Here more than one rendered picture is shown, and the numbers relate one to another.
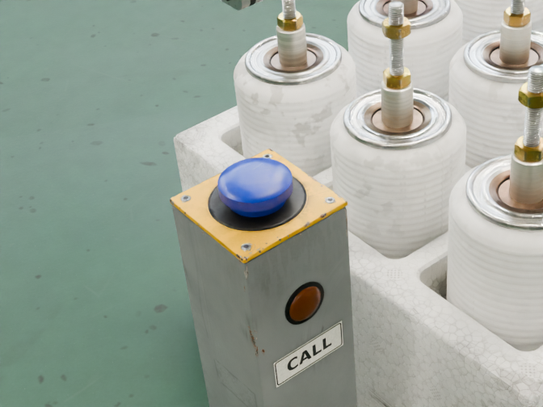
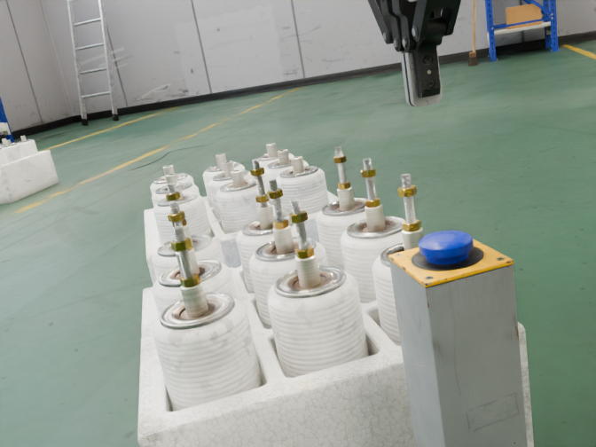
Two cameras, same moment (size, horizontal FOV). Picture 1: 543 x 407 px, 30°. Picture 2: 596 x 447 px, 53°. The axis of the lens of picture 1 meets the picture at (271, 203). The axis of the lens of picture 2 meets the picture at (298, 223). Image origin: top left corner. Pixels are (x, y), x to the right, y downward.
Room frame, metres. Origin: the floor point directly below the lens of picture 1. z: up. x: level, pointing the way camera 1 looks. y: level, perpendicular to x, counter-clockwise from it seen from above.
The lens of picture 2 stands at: (0.37, 0.44, 0.49)
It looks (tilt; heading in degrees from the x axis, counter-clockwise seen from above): 16 degrees down; 293
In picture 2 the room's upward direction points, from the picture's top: 10 degrees counter-clockwise
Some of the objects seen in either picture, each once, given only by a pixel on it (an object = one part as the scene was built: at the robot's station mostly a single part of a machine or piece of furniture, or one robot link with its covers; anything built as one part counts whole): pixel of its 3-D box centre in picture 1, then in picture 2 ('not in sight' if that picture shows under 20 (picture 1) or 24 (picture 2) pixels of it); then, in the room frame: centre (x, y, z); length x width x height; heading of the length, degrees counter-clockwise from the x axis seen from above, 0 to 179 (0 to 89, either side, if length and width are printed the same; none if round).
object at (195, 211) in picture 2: not in sight; (188, 246); (0.99, -0.48, 0.16); 0.10 x 0.10 x 0.18
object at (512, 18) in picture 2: not in sight; (523, 16); (0.43, -6.19, 0.36); 0.31 x 0.25 x 0.20; 4
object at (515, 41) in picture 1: (515, 40); (283, 239); (0.66, -0.19, 0.26); 0.02 x 0.02 x 0.03
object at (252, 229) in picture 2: not in sight; (268, 226); (0.72, -0.29, 0.25); 0.08 x 0.08 x 0.01
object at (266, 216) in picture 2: not in sight; (266, 217); (0.72, -0.29, 0.26); 0.02 x 0.02 x 0.03
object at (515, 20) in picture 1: (516, 16); (280, 223); (0.66, -0.19, 0.29); 0.02 x 0.02 x 0.01; 68
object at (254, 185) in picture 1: (256, 191); (446, 250); (0.44, 0.01, 0.32); 0.04 x 0.04 x 0.02
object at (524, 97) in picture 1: (535, 94); (407, 191); (0.49, -0.16, 0.32); 0.02 x 0.02 x 0.01; 52
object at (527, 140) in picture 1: (532, 123); (410, 209); (0.49, -0.16, 0.30); 0.01 x 0.01 x 0.08
